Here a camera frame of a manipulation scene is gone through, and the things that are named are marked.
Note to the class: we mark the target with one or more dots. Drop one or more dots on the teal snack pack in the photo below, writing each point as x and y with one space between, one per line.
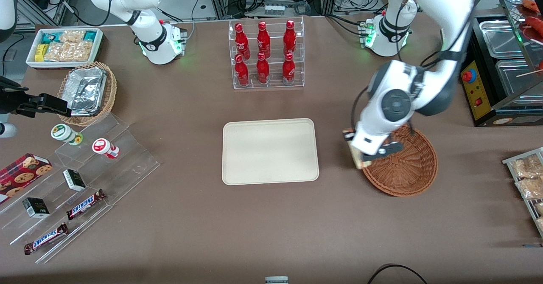
51 37
90 35

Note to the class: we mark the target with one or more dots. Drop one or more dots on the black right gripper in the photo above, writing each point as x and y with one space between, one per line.
12 100

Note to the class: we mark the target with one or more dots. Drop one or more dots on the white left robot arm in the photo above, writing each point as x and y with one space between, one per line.
432 86

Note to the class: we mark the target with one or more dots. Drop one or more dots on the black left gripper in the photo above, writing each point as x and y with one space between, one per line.
349 136

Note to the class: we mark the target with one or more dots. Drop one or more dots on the small grey device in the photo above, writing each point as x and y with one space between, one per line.
276 280

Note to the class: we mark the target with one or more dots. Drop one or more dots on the red cola bottle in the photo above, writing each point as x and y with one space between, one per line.
242 42
288 69
262 69
242 72
263 40
289 37

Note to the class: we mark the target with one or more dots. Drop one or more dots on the light wicker basket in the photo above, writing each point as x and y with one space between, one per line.
111 91

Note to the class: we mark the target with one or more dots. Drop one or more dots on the triangular sandwich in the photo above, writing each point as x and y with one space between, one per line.
357 158

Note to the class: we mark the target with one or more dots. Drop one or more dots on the clear cracker bag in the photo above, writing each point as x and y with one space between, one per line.
72 36
57 52
81 50

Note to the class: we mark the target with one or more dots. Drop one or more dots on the snickers chocolate bar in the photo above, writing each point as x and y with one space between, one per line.
85 204
46 238

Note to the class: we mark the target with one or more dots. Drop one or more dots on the red sausage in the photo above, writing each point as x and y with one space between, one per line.
532 4
534 25

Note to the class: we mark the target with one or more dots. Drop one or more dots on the clear acrylic step shelf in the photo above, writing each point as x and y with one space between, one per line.
127 165

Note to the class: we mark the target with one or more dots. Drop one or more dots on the yellow snack pack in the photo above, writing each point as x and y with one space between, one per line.
41 52

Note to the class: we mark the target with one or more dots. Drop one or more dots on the clear acrylic bottle rack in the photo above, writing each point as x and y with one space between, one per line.
273 69

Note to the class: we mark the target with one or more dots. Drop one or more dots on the silver foil containers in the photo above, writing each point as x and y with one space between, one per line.
87 89

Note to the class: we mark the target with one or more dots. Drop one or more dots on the clear pastry bag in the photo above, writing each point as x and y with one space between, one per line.
530 187
540 223
539 208
526 167

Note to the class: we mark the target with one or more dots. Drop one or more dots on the red lid yogurt cup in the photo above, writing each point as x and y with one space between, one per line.
103 147

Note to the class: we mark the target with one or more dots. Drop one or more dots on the grey power strip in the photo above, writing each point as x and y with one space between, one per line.
274 9

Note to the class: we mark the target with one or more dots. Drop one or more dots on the green lid yogurt cup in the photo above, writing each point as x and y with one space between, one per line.
63 133

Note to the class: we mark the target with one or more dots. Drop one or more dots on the brown wicker basket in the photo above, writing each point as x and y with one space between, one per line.
407 173

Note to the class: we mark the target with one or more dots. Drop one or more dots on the red plaid cookie box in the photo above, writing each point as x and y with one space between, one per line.
21 175

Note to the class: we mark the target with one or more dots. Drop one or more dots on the small black carton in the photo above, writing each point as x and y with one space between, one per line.
36 207
74 180

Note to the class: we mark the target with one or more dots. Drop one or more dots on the steel warmer pan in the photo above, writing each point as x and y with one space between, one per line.
515 82
500 37

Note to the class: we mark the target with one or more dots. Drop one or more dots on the white snack bin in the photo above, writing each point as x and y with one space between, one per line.
30 59

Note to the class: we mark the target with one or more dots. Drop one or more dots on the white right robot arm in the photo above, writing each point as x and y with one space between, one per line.
153 42

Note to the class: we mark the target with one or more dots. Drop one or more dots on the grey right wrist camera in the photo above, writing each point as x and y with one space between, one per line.
6 130

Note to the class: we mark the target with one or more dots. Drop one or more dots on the beige plastic tray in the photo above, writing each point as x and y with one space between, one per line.
270 151

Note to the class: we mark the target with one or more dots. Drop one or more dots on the black yellow food warmer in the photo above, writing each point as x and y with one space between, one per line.
477 91

